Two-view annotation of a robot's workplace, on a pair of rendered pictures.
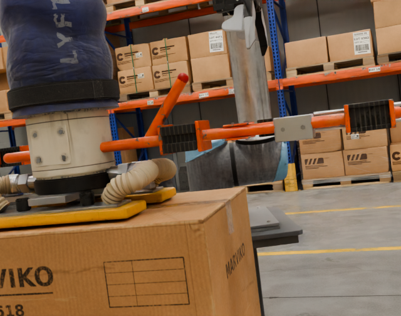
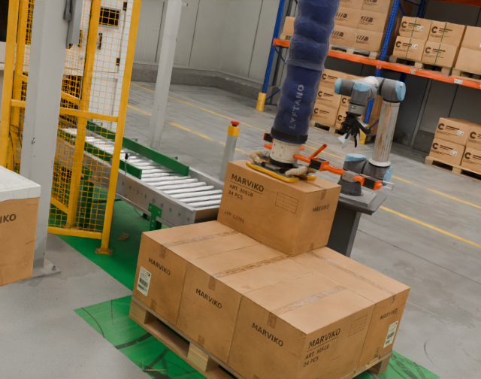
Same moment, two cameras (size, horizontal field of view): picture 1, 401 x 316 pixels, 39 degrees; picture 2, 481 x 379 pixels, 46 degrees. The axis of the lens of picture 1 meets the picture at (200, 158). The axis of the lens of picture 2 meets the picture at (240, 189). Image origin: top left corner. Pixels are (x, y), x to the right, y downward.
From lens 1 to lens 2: 2.30 m
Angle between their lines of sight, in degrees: 25
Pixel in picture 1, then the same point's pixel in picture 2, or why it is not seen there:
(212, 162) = (353, 166)
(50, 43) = (288, 119)
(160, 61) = (434, 40)
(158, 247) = (292, 195)
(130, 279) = (282, 199)
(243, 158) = (367, 170)
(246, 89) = (379, 141)
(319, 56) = not seen: outside the picture
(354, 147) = not seen: outside the picture
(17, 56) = (277, 119)
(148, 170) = (302, 170)
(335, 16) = not seen: outside the picture
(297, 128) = (349, 177)
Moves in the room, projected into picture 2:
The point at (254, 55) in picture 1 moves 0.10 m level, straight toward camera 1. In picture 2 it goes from (387, 128) to (382, 129)
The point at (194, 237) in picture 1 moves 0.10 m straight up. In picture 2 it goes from (303, 196) to (307, 179)
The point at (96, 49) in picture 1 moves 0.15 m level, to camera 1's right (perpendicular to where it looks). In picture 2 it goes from (302, 125) to (326, 131)
